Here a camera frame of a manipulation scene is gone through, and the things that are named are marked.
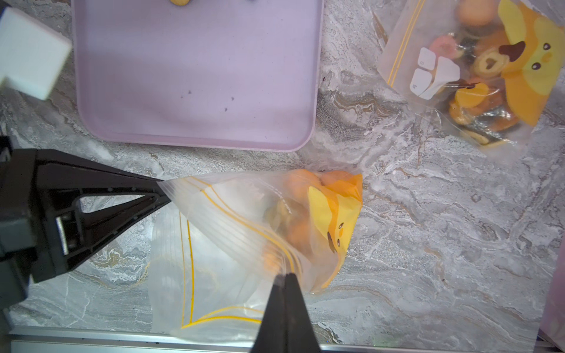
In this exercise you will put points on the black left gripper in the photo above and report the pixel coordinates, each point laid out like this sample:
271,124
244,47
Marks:
44,230

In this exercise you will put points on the ziploc bag with yellow chick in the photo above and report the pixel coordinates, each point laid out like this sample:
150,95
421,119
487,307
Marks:
219,245

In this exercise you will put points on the lilac plastic tray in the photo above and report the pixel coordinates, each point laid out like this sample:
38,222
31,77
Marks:
219,74

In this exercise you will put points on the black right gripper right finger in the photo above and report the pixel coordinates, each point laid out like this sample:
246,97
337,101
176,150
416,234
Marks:
299,334

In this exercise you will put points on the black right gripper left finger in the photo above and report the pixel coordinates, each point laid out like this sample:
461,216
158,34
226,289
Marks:
271,337

